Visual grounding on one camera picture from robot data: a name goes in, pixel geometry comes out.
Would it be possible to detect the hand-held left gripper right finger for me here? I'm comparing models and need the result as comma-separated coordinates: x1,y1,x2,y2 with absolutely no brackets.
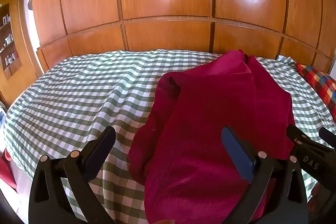
221,126,309,224

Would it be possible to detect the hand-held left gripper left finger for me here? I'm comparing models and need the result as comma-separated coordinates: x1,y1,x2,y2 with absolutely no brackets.
28,126,116,224

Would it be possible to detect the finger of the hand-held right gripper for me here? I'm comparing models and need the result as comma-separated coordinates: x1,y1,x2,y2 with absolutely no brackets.
319,127,336,149
286,124,308,148

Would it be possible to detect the magenta garment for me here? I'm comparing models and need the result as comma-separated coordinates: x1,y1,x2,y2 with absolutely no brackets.
128,49,296,224

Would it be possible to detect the person's right hand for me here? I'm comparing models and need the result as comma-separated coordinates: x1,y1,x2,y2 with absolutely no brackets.
311,182,323,205

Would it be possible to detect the multicoloured checked pillow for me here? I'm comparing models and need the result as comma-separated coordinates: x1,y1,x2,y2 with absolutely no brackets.
295,63,336,122

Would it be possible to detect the green white checked bed sheet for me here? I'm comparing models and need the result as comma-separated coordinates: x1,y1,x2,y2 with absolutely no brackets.
1,49,336,224

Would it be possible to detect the red cloth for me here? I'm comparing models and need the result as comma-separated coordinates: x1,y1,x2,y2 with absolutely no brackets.
0,149,17,189

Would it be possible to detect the group of small bottles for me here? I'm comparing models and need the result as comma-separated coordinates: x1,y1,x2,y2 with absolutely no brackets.
1,15,17,65

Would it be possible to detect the wooden wall shelf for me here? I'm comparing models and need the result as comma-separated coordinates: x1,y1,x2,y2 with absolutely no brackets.
0,2,23,80

